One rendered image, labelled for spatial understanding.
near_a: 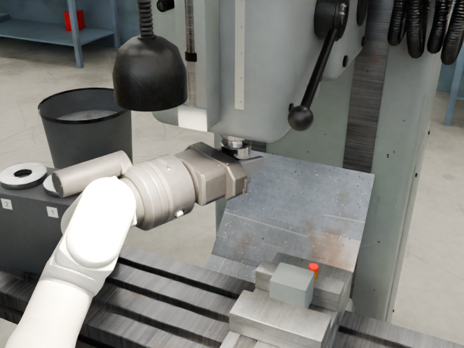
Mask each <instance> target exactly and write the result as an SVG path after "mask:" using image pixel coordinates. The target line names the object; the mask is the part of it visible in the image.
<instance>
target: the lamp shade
mask: <svg viewBox="0 0 464 348"><path fill-rule="evenodd" d="M140 36H141V35H138V36H137V37H133V38H131V39H129V40H128V41H127V42H126V43H125V44H124V45H122V46H121V47H120V48H118V50H117V54H116V58H115V64H114V67H113V73H112V76H113V88H114V94H115V103H116V104H117V105H118V106H119V107H121V108H124V109H126V110H133V111H139V112H154V111H161V110H168V109H172V108H175V107H178V106H180V105H182V104H183V103H184V102H186V100H187V99H188V91H187V74H186V67H185V65H184V62H183V60H182V57H181V54H180V52H179V49H178V47H177V46H176V45H174V44H173V43H171V42H170V41H168V40H167V39H165V38H163V37H161V36H157V35H153V37H149V38H143V37H140Z"/></svg>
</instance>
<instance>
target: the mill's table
mask: <svg viewBox="0 0 464 348"><path fill-rule="evenodd" d="M40 277H41V275H39V274H36V273H30V272H26V271H20V270H16V269H11V268H8V267H1V266H0V318H2V319H4V320H7V321H9V322H12V323H15V324H16V325H18V324H19V322H20V321H21V319H22V316H23V314H24V312H25V310H26V307H27V306H28V303H29V301H30V299H31V297H32V294H33V292H34V290H35V287H36V286H37V283H38V281H39V279H40ZM255 288H256V287H255V283H253V282H249V281H246V280H242V279H239V278H235V277H232V276H229V275H225V274H223V273H218V272H216V271H212V270H209V269H205V268H202V267H198V266H195V265H192V264H188V263H185V262H181V261H179V260H174V259H172V258H168V257H165V256H162V255H158V254H155V253H151V252H148V251H145V250H141V249H137V248H135V247H132V246H128V245H125V244H123V245H122V248H121V251H120V253H119V256H118V258H117V261H116V263H115V266H114V269H113V271H112V272H111V273H110V275H109V276H108V277H106V279H105V281H104V284H103V287H102V288H101V289H100V290H99V292H98V293H97V295H96V296H94V297H93V299H92V302H91V304H90V307H89V309H88V312H87V314H86V317H85V319H84V323H83V325H82V327H81V330H80V332H79V335H78V337H77V342H76V345H75V348H220V346H221V345H222V343H223V342H224V339H225V338H226V336H227V335H228V333H229V332H230V330H229V312H230V310H231V309H232V308H233V305H234V304H235V303H236V301H237V299H238V298H239V297H240V294H241V293H242V292H243V290H246V291H250V292H254V290H255ZM332 348H464V345H460V344H457V343H455V342H450V341H448V340H443V339H441V338H437V337H434V336H430V335H427V334H424V333H421V332H417V331H413V330H411V329H406V328H404V327H399V326H397V325H393V324H390V323H387V322H383V321H380V320H377V319H373V318H370V317H367V316H363V315H360V314H357V313H353V312H350V311H346V310H345V313H344V315H343V317H342V321H341V323H340V326H339V329H338V332H337V334H336V338H335V340H334V342H333V346H332Z"/></svg>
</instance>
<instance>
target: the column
mask: <svg viewBox="0 0 464 348"><path fill-rule="evenodd" d="M435 3H436V2H435V0H431V5H430V7H429V8H430V9H429V14H428V15H429V16H428V21H427V22H428V23H427V32H426V39H425V49H424V53H423V54H422V56H421V57H419V58H417V59H416V58H412V57H411V56H410V55H409V53H408V49H407V31H406V33H405V35H404V37H403V39H402V41H401V42H400V44H398V45H397V46H391V45H390V44H389V43H388V40H387V36H388V32H389V25H390V21H391V16H392V12H393V7H394V6H393V5H394V0H369V3H368V9H367V20H366V26H365V36H366V42H365V46H364V47H362V50H361V51H360V52H359V54H358V55H357V56H356V57H355V58H354V60H353V61H352V62H351V63H350V64H349V65H348V66H347V67H346V68H345V70H344V71H343V72H342V73H341V74H340V76H339V77H338V78H336V79H335V80H332V81H321V82H320V90H319V93H318V97H317V98H316V100H315V102H314V103H312V105H311V107H310V110H311V112H312V113H313V124H312V125H311V127H310V128H308V129H307V130H304V131H296V130H294V129H292V128H290V130H289V131H288V132H287V133H286V134H285V135H284V136H283V137H282V138H280V139H279V140H278V141H276V142H272V143H264V142H257V141H253V140H251V150H252V151H258V152H262V153H269V154H273V155H279V156H283V157H290V158H294V159H297V160H304V161H308V162H314V163H318V164H325V165H329V166H335V167H339V168H345V169H349V170H353V171H360V172H363V173H370V174H374V175H375V177H374V183H373V186H372V190H371V196H370V200H369V206H368V210H367V216H366V220H365V225H364V229H363V233H362V239H361V243H360V248H359V251H358V256H357V259H356V264H355V267H354V272H353V276H352V281H351V291H350V296H349V297H350V298H351V299H352V302H353V306H354V313H357V314H360V315H363V316H367V317H370V318H373V319H377V320H380V321H383V322H387V323H390V322H391V319H392V314H393V312H394V303H395V299H396V293H397V289H398V283H399V279H400V273H401V269H402V265H403V258H404V254H405V248H406V244H407V237H408V233H409V227H410V223H411V219H412V213H413V209H414V202H415V199H416V192H417V188H418V182H419V178H420V174H421V167H422V163H423V157H424V153H425V147H426V143H427V136H428V135H429V133H430V131H429V126H430V122H431V116H432V110H433V106H434V100H435V96H436V89H437V85H438V78H439V75H440V71H441V64H442V61H441V50H442V48H441V50H440V52H438V53H436V54H431V53H430V52H428V51H427V42H428V39H429V34H430V32H431V29H432V24H433V23H432V22H433V19H434V18H433V17H434V14H435V13H434V12H435V10H434V9H435V6H436V5H435ZM226 201H227V200H226V199H224V198H221V199H219V200H216V201H215V237H217V234H218V230H219V227H220V224H221V221H222V217H223V215H224V210H225V208H226Z"/></svg>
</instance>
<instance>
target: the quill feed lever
mask: <svg viewBox="0 0 464 348"><path fill-rule="evenodd" d="M348 16H349V0H317V2H316V9H315V14H314V30H315V34H316V36H317V37H318V38H319V40H324V41H325V42H324V43H323V46H322V49H321V51H320V54H319V57H318V60H317V62H316V65H315V67H314V70H313V72H312V75H311V78H310V80H309V83H308V86H307V89H306V91H305V93H304V97H303V98H302V101H301V104H300V106H295V107H294V108H292V109H291V110H290V112H289V114H288V123H289V125H290V127H292V129H294V130H296V131H305V130H307V129H308V128H310V127H311V125H312V124H313V113H312V112H311V110H310V107H311V103H312V101H313V98H314V96H315V93H316V90H317V88H318V84H319V83H320V79H321V77H322V74H323V71H324V69H325V66H326V63H327V60H328V58H329V55H330V52H331V49H332V47H333V44H334V42H335V41H338V40H339V39H341V38H342V36H343V35H344V32H345V28H346V25H347V20H348Z"/></svg>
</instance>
